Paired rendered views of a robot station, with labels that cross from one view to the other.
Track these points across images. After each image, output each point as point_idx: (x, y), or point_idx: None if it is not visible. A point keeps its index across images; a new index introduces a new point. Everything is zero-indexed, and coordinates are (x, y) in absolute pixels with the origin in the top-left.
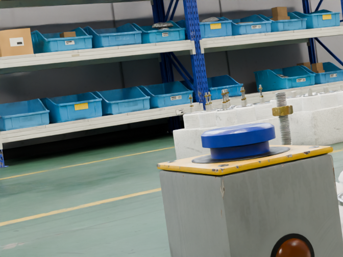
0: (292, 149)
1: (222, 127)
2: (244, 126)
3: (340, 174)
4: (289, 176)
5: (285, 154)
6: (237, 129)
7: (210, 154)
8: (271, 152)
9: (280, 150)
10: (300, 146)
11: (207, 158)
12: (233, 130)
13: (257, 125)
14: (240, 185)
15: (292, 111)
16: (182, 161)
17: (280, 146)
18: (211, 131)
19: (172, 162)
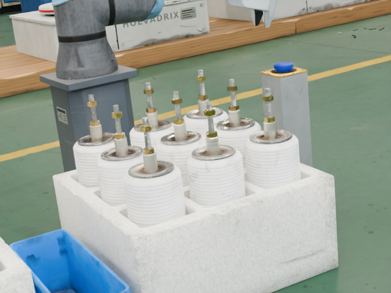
0: (270, 71)
1: (287, 63)
2: (281, 63)
3: (240, 156)
4: None
5: (272, 69)
6: (282, 61)
7: (292, 71)
8: (275, 70)
9: (273, 70)
10: (267, 72)
11: (292, 69)
12: (283, 61)
13: (277, 63)
14: None
15: (262, 99)
16: (299, 70)
17: (273, 73)
18: (289, 61)
19: (302, 69)
